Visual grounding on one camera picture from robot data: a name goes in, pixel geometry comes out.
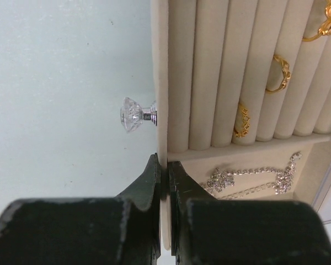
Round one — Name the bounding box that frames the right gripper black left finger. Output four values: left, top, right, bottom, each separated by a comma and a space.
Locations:
116, 154, 162, 264

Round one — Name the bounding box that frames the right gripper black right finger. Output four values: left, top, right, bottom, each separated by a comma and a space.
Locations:
168, 161, 215, 264

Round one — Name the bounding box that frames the silver rhinestone chain necklace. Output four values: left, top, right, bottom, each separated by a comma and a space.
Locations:
206, 151, 303, 200

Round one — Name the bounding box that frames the gold ring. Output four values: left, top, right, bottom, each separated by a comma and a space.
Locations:
233, 102, 252, 139
302, 0, 331, 43
264, 54, 292, 94

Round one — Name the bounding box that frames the beige velvet ring tray drawer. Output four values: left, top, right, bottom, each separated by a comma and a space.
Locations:
151, 1, 331, 248

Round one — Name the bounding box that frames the clear crystal drawer knob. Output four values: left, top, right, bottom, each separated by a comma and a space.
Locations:
120, 97, 157, 133

